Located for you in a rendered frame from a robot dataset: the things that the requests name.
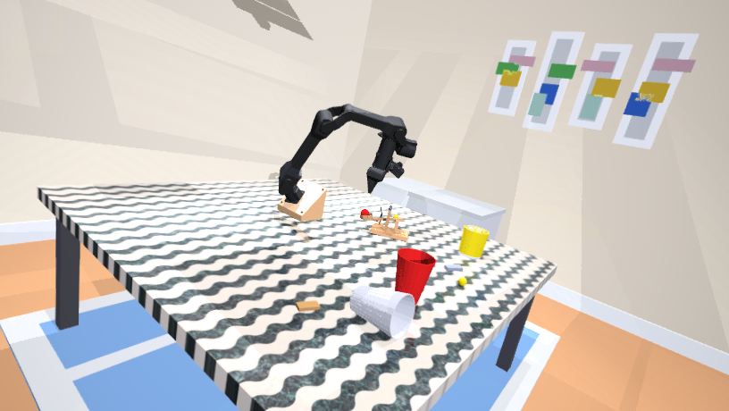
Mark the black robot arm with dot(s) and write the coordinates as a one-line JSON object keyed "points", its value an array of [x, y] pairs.
{"points": [[393, 134]]}

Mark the yellow cup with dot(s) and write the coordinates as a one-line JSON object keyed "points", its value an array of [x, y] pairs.
{"points": [[473, 241]]}

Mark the white paper cup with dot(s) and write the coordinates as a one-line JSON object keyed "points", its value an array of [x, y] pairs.
{"points": [[389, 311]]}

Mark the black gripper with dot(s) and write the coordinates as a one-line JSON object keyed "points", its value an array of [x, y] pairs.
{"points": [[377, 173]]}

